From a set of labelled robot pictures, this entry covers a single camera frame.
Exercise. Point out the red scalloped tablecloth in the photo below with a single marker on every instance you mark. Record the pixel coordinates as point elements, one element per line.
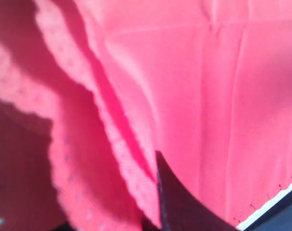
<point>90,90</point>

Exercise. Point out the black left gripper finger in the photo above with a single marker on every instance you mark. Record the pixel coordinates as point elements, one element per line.
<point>179,209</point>

